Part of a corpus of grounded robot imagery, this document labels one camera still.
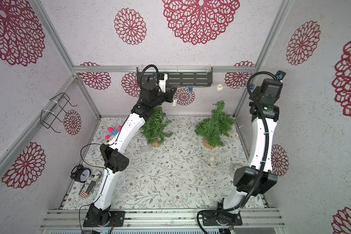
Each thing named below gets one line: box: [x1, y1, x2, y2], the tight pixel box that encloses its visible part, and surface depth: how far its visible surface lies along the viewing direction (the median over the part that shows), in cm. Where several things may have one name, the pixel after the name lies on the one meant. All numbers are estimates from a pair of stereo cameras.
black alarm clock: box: [69, 164, 92, 183], surface depth 84 cm
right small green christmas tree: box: [194, 100, 236, 148], surface depth 83 cm
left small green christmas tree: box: [140, 106, 173, 148], surface depth 87 cm
